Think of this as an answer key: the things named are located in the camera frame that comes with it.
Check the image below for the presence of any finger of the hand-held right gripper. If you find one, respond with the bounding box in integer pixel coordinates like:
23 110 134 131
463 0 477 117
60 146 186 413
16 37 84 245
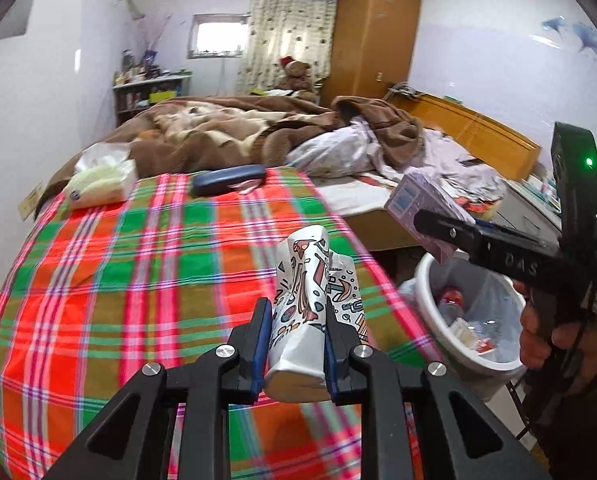
413 209 479 251

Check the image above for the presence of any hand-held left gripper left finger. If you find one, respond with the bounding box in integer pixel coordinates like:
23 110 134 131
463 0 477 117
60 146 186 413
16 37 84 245
42 298 273 480

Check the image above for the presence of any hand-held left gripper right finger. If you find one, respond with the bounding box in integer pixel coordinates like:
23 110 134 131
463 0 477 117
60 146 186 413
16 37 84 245
321 310 550 480

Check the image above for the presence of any purple printed small carton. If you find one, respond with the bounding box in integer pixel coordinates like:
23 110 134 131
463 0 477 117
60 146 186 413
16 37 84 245
385 172 477 263

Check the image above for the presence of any doodle print paper cup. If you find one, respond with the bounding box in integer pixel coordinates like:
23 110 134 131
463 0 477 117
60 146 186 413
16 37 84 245
264 226 369 403

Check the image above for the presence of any clear plastic bottle red label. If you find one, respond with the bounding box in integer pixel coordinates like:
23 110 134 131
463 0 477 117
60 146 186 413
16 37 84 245
436 287 467 321

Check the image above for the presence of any white trash bin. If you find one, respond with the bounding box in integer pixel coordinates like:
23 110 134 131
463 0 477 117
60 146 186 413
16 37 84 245
413 250 528 401

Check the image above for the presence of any white yogurt cup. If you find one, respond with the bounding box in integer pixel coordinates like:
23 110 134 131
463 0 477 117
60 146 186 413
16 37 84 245
446 317 479 348

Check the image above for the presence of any person's right forearm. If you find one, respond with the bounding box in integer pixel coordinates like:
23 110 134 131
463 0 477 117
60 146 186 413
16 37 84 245
533 320 597 480

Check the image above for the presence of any person's right hand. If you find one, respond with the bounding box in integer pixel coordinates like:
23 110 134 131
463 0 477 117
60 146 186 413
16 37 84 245
513 280 597 370

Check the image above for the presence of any teal white small box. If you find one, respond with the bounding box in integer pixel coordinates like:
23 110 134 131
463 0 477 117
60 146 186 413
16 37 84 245
529 165 562 206

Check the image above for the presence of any grey nightstand with drawers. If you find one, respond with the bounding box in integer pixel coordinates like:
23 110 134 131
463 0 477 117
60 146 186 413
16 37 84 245
483 165 567 233

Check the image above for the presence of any clear bin liner bag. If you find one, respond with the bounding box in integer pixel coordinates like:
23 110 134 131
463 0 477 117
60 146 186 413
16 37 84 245
399 255 524 366

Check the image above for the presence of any floral bed sheet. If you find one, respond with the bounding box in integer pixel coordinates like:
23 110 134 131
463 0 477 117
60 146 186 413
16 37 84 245
319 170 484 216

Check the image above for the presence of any wooden bed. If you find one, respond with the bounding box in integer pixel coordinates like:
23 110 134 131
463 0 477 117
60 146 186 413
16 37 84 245
43 92 544 253

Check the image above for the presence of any pale floral quilt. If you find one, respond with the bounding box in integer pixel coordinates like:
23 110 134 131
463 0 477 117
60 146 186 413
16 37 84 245
288 120 509 211

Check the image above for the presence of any white power strip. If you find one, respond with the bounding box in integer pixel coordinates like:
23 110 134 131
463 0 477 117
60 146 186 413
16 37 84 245
386 82 422 101

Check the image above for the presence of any blue glasses case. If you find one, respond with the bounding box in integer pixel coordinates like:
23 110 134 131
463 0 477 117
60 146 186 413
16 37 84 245
191 164 266 198

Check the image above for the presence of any wooden wardrobe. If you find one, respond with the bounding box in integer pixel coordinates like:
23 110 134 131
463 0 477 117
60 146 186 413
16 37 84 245
326 0 423 108

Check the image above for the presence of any brown teddy bear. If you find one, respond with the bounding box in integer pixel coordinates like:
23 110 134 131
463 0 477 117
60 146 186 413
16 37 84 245
277 55 315 93

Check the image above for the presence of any brown plush blanket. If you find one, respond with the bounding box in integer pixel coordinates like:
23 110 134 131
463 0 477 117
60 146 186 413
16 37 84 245
43 95 427 201

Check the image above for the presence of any yellow tissue pack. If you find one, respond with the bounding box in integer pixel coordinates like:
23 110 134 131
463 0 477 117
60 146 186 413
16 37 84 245
63 142 138 211

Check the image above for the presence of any patterned curtain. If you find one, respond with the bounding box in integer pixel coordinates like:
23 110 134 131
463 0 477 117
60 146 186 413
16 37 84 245
236 0 338 96

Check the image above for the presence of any white shelf unit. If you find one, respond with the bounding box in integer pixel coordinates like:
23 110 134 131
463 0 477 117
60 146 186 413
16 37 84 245
112 74 194 128

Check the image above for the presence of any small window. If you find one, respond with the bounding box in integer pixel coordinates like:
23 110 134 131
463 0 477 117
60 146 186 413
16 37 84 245
188 14 249 58

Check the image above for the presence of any vase with dry branches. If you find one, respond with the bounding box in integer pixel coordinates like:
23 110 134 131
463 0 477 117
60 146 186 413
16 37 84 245
133 15 172 68

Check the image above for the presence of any blue dolphin wall sticker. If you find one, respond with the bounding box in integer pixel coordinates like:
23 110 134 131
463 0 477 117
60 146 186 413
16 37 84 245
541 17 597 121

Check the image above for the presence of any beige wall socket panel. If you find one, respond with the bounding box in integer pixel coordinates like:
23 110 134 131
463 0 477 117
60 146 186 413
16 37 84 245
21 182 44 221

